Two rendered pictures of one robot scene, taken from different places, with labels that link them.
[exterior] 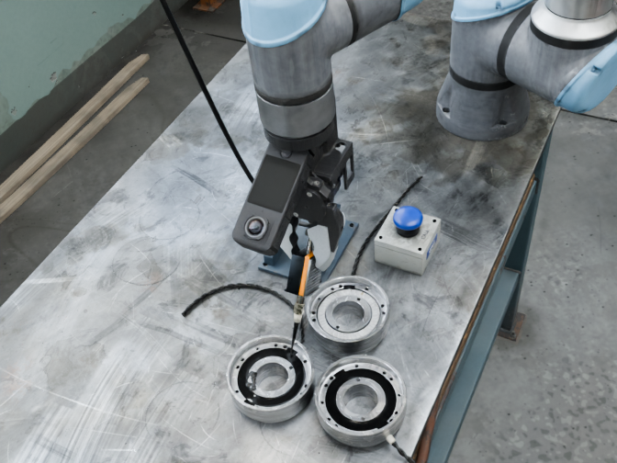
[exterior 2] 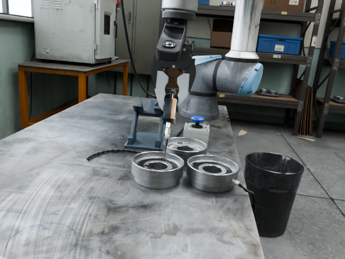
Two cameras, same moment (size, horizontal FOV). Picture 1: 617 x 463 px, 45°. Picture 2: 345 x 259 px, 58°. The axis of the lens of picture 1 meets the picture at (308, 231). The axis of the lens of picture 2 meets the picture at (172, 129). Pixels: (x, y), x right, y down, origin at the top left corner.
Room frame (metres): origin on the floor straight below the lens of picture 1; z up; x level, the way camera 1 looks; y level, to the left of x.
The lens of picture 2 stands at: (-0.04, 0.30, 1.08)
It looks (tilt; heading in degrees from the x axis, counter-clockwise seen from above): 16 degrees down; 334
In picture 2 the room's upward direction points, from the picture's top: 5 degrees clockwise
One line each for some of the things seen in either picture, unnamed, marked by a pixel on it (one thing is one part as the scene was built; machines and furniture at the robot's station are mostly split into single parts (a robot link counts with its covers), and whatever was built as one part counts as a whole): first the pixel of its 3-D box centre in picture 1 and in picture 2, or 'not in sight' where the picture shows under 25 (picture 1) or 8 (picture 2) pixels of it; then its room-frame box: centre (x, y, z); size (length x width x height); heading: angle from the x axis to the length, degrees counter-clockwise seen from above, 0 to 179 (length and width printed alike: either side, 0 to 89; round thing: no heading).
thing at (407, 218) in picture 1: (408, 226); (197, 125); (0.69, -0.13, 0.85); 0.04 x 0.04 x 0.05
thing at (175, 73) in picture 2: not in sight; (181, 73); (3.78, -1.66, 0.64); 0.49 x 0.40 x 0.37; 63
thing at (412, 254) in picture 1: (409, 236); (196, 133); (0.69, -0.14, 0.82); 0.08 x 0.07 x 0.05; 148
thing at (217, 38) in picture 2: not in sight; (225, 34); (3.51, -2.11, 1.19); 0.52 x 0.42 x 0.38; 58
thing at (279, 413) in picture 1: (272, 379); (157, 169); (0.49, 0.07, 0.82); 0.10 x 0.10 x 0.04
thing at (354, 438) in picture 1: (361, 402); (211, 172); (0.45, -0.04, 0.82); 0.10 x 0.10 x 0.04
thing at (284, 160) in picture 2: not in sight; (268, 193); (1.24, -1.02, 0.21); 0.34 x 0.34 x 0.43
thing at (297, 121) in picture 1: (293, 100); (178, 2); (0.59, 0.00, 1.15); 0.08 x 0.08 x 0.05
